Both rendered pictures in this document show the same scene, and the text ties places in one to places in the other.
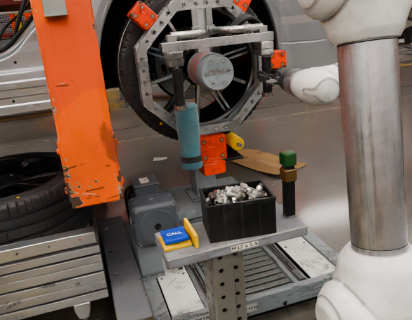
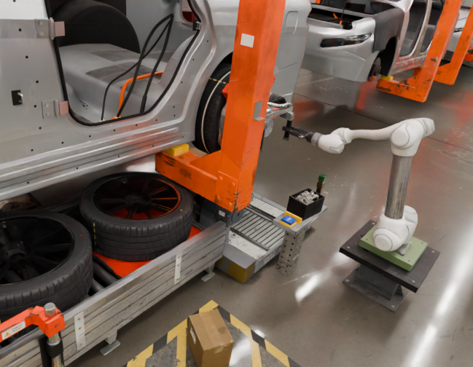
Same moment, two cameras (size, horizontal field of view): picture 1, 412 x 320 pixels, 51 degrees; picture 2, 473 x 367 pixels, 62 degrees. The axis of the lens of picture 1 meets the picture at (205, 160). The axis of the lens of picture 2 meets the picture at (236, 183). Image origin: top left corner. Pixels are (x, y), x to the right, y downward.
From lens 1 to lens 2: 1.83 m
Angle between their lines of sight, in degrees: 38
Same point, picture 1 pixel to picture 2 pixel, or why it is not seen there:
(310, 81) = (334, 144)
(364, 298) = (396, 232)
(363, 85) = (405, 169)
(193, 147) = not seen: hidden behind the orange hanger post
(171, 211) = not seen: hidden behind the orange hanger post
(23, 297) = (194, 266)
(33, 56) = (165, 115)
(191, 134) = not seen: hidden behind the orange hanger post
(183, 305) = (256, 253)
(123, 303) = (235, 258)
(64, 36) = (255, 127)
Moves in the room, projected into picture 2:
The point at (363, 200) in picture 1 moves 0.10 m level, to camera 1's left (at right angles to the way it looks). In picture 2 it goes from (397, 203) to (387, 207)
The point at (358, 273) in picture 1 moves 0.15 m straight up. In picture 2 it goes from (394, 225) to (403, 202)
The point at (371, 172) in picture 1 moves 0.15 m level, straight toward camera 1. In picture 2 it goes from (401, 194) to (419, 209)
